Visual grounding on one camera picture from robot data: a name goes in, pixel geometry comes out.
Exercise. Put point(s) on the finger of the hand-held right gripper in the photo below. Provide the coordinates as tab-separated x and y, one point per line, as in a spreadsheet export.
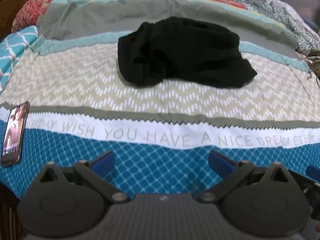
312	172

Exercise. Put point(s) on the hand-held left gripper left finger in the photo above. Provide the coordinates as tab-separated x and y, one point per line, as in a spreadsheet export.
104	162

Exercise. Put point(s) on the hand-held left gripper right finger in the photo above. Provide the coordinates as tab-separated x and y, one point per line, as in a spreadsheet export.
220	162

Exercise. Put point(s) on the black pants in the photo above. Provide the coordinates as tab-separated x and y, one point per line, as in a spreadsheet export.
185	55

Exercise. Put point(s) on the printed patchwork bedsheet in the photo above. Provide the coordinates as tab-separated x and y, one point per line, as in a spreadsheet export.
100	87

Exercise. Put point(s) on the smartphone with lit screen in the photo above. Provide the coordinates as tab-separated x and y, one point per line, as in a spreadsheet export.
14	135

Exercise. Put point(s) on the olive crumpled cloth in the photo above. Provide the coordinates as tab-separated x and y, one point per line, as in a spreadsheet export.
314	62

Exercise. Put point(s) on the teal lattice cloth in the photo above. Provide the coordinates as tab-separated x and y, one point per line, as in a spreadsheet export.
12	52

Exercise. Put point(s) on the red patterned quilt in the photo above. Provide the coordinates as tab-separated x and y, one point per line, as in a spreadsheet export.
30	10

